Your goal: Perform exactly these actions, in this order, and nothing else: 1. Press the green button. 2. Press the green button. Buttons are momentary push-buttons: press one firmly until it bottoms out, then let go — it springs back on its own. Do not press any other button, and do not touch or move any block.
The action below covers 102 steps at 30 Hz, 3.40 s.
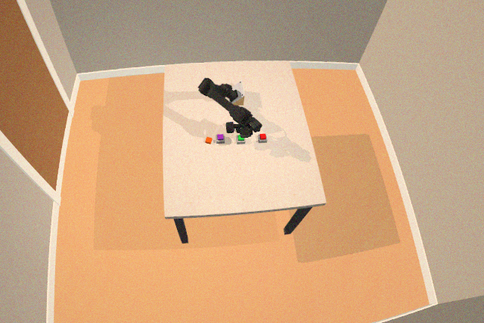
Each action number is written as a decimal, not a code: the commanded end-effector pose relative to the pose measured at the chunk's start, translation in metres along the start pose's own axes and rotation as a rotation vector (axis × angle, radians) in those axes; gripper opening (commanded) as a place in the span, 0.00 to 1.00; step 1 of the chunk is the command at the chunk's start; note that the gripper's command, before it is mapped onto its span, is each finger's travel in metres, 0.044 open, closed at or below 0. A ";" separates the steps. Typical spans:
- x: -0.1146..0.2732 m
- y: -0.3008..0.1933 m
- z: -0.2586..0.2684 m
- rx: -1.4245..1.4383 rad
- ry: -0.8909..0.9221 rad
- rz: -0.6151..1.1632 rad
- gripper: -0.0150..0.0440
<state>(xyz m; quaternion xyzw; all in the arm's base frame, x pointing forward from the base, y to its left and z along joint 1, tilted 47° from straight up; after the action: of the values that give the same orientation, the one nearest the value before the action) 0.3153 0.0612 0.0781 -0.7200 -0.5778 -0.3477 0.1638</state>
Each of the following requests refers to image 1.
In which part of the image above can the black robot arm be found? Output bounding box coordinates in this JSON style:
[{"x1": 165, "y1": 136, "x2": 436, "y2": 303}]
[{"x1": 197, "y1": 77, "x2": 262, "y2": 138}]

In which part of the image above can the red button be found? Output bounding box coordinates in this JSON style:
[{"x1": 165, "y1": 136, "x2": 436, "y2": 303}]
[{"x1": 258, "y1": 134, "x2": 268, "y2": 143}]

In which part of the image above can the green button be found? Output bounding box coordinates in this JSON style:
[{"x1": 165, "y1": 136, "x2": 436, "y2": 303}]
[{"x1": 236, "y1": 135, "x2": 246, "y2": 144}]

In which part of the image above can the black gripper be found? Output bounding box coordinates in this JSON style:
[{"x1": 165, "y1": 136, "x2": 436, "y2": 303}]
[{"x1": 226, "y1": 122, "x2": 241, "y2": 133}]

